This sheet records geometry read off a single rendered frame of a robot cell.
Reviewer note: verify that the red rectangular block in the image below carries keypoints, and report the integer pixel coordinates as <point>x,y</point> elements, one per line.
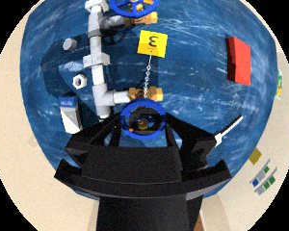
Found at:
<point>238,61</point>

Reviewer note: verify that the white hex nut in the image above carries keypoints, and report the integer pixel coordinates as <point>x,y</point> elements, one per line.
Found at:
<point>76,81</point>

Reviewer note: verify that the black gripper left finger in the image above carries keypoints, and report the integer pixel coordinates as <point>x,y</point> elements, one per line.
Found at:
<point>97,133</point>

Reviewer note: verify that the yellow tag with metal chain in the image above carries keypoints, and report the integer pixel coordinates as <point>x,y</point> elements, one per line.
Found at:
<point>154,42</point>

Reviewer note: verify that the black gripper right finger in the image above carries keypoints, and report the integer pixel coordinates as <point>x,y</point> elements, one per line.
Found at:
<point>196,143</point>

